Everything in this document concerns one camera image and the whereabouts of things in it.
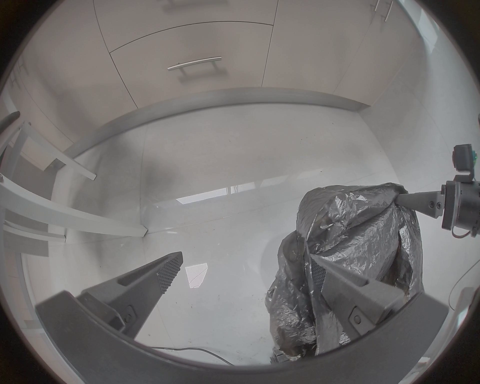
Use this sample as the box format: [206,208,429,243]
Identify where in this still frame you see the grey chair with white legs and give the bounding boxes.
[0,110,149,259]

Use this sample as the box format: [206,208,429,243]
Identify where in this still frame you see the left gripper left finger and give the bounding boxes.
[77,251,184,337]

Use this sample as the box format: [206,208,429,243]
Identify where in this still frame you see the black plastic bag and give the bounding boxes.
[264,182,425,361]

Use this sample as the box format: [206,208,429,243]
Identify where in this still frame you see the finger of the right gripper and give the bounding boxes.
[396,190,446,219]

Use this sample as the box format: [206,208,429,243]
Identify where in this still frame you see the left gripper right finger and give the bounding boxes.
[309,255,410,337]

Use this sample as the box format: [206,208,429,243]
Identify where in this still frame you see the black cable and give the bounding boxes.
[152,346,236,367]

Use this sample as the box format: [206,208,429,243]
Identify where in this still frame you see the beige cabinet with drawers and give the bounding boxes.
[0,0,436,160]

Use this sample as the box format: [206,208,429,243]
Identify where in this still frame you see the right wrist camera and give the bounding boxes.
[452,144,480,184]

